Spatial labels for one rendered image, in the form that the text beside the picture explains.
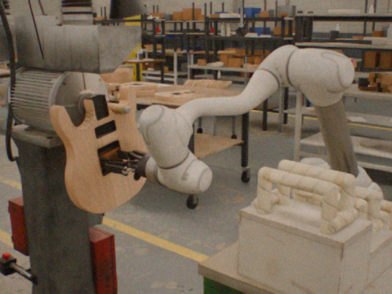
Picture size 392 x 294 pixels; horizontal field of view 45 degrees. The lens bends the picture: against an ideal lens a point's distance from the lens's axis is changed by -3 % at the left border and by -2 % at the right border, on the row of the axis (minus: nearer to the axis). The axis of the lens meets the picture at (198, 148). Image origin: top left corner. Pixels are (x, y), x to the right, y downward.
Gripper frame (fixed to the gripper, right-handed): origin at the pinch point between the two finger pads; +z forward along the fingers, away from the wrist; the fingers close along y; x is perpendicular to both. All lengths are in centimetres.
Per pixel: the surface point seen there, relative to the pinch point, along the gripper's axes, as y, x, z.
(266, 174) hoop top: -12, 12, -70
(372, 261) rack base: -2, -11, -91
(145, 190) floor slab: 180, -138, 192
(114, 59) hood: 0.8, 34.1, -10.2
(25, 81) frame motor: 0, 25, 45
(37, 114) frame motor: -4.0, 13.5, 34.0
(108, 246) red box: 13, -54, 33
